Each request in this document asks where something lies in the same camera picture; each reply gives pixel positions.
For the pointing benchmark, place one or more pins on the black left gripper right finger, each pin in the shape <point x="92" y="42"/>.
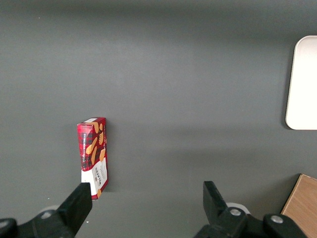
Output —
<point x="215" y="205"/>

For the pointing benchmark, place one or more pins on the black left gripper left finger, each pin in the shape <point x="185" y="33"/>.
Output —
<point x="71" y="210"/>

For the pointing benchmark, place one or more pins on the cream rectangular plastic tray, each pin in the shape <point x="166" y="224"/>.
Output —
<point x="304" y="84"/>

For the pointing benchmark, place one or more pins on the red tartan shortbread box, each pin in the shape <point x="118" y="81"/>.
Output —
<point x="92" y="153"/>

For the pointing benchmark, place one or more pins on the light wooden drawer cabinet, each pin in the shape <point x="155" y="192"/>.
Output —
<point x="302" y="208"/>

